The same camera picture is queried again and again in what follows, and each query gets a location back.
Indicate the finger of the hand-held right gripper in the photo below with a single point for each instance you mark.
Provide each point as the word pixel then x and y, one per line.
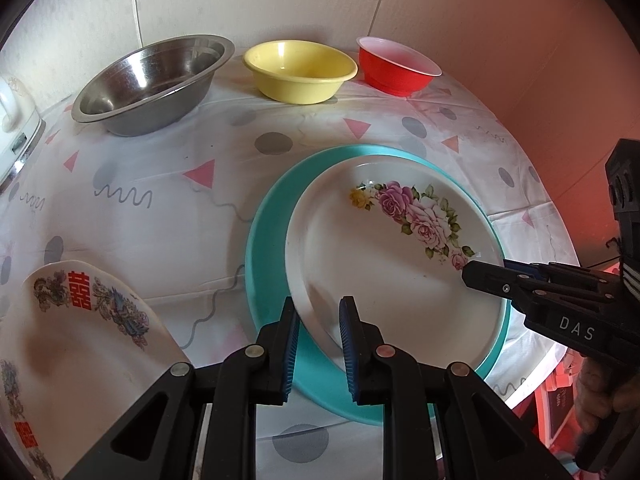
pixel 575 276
pixel 492 282

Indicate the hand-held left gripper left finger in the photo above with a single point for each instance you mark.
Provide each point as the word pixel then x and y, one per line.
pixel 290 352

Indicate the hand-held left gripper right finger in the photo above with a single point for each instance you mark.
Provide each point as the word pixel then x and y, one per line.
pixel 347 352

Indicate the teal plate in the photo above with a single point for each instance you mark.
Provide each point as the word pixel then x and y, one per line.
pixel 265 270

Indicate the white floral plate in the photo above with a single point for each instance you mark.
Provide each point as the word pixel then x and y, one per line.
pixel 375 260

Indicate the white dragon-print plate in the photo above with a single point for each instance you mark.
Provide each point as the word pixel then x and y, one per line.
pixel 75 360

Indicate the yellow plastic bowl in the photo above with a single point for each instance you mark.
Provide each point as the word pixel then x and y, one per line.
pixel 300 80

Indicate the stainless steel bowl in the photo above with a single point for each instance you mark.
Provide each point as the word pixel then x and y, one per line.
pixel 150 72

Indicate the person's right hand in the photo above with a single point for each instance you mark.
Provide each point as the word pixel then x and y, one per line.
pixel 607 395

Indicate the red plastic item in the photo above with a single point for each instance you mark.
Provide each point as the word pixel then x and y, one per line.
pixel 542 375

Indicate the white patterned tablecloth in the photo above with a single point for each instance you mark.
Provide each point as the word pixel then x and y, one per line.
pixel 150 220

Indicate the red plastic bowl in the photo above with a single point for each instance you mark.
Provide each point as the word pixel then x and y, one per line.
pixel 387 76

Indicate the white electric kettle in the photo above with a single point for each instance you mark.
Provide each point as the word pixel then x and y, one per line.
pixel 20 125

